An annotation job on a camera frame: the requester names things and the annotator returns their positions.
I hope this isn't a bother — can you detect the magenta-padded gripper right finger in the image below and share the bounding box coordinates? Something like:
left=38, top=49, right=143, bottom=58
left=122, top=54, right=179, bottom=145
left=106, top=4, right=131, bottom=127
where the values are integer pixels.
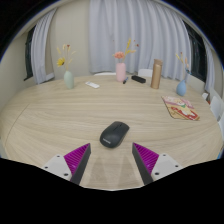
left=131, top=142, right=183, bottom=186

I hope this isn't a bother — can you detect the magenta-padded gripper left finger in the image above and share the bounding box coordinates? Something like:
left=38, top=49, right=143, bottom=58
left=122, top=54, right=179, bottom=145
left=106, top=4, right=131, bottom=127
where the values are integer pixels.
left=42, top=142, right=92, bottom=186

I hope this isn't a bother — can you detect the black computer mouse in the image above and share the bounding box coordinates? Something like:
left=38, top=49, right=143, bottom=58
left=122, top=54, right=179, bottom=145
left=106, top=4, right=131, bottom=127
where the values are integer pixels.
left=99, top=120, right=130, bottom=149

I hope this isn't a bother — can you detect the cartoon print mouse pad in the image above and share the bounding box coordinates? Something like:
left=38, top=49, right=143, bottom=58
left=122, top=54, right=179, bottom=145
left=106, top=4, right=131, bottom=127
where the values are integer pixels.
left=161, top=95, right=201, bottom=122

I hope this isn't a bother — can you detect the blue vase with dried flowers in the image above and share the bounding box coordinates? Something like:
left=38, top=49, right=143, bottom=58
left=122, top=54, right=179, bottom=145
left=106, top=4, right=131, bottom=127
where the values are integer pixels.
left=175, top=51, right=192, bottom=98

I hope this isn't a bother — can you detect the green vase with yellow flowers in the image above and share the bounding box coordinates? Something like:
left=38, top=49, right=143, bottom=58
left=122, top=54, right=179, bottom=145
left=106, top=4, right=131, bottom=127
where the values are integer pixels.
left=55, top=43, right=77, bottom=90

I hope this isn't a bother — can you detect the white remote control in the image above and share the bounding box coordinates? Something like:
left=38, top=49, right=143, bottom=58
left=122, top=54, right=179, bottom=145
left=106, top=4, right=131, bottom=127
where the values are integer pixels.
left=85, top=81, right=101, bottom=90

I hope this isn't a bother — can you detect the black rectangular case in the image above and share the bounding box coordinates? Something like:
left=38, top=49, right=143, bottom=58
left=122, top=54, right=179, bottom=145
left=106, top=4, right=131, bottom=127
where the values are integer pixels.
left=130, top=75, right=147, bottom=84

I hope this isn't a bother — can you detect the bronze metal drink bottle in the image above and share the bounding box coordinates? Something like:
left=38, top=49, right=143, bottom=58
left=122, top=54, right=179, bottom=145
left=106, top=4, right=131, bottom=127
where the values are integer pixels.
left=150, top=58, right=164, bottom=90

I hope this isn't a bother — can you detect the pink vase with flowers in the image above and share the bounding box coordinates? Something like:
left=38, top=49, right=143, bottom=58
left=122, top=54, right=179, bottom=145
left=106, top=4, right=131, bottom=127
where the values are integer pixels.
left=113, top=38, right=139, bottom=83

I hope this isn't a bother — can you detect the narrow white curtain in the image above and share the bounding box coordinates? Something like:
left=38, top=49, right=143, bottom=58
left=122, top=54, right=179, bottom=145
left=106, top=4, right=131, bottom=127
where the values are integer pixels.
left=202, top=39, right=216, bottom=94
left=30, top=8, right=58, bottom=85

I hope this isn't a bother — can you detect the dark window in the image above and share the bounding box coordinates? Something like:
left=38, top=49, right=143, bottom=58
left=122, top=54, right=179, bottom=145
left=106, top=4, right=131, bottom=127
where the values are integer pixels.
left=183, top=20, right=208, bottom=83
left=23, top=25, right=36, bottom=82

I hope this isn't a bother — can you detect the wide white curtain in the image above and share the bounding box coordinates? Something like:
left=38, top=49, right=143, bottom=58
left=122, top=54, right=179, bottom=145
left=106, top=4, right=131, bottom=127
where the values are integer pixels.
left=88, top=0, right=193, bottom=81

